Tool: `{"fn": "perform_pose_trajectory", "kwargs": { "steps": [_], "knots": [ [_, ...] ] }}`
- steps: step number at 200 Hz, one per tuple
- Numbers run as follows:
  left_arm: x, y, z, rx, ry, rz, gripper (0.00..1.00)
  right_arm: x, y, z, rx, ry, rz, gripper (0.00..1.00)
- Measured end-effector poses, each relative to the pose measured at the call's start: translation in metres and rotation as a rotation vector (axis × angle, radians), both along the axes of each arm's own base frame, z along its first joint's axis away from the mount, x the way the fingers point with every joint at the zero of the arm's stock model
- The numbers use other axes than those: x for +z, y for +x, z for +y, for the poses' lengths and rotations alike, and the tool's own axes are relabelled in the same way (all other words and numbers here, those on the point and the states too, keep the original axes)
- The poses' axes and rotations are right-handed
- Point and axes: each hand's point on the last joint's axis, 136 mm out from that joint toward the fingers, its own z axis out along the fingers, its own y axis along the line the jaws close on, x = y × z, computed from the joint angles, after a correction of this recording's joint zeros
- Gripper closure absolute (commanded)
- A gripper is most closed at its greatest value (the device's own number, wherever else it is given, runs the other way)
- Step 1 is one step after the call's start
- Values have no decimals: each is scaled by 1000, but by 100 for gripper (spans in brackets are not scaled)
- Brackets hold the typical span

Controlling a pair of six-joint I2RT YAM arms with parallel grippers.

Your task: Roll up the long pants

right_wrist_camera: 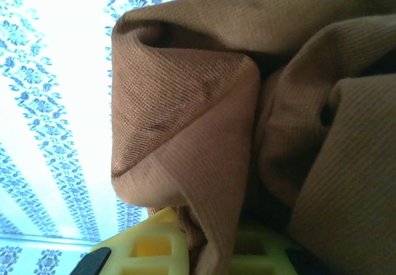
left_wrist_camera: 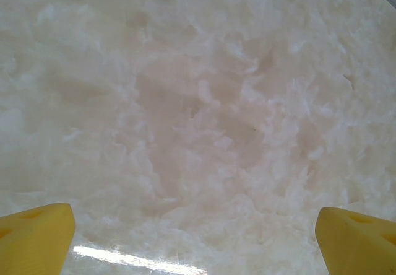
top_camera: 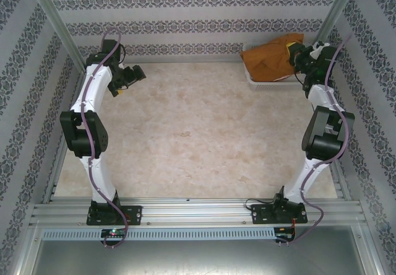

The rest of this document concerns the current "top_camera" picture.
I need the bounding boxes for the brown long pants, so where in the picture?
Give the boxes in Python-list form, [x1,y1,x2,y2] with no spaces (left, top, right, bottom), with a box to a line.
[240,33,306,82]

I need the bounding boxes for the white plastic mesh basket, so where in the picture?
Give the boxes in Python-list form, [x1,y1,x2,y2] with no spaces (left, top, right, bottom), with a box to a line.
[242,42,311,92]

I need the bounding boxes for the grey metal sheet panel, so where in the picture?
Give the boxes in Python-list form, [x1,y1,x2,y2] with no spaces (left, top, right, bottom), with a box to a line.
[29,225,368,275]

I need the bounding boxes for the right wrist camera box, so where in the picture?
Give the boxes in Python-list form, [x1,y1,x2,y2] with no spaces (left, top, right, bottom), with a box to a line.
[311,40,329,56]

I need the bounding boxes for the aluminium frame post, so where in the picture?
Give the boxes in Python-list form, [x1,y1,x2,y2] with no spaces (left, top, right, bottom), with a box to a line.
[311,0,363,55]
[24,0,91,75]

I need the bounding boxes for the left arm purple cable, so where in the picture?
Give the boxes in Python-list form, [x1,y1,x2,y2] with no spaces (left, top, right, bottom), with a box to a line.
[79,27,131,250]

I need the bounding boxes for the aluminium side rail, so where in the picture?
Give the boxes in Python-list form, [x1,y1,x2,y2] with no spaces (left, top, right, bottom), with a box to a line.
[41,70,91,204]
[307,86,353,202]

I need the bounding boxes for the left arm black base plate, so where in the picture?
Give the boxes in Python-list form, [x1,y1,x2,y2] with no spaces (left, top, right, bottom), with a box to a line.
[85,205,144,227]

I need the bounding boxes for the aluminium mounting rail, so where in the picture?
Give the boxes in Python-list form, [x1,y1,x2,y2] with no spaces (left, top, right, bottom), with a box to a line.
[29,196,365,227]

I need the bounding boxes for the thin black cable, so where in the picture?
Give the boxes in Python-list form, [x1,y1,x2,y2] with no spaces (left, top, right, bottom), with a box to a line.
[244,198,275,211]

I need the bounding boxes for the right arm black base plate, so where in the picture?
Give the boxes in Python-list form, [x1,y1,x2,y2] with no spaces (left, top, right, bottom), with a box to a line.
[251,203,309,225]

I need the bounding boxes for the slotted grey cable duct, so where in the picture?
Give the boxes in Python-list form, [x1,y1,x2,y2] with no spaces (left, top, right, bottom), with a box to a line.
[41,227,277,240]

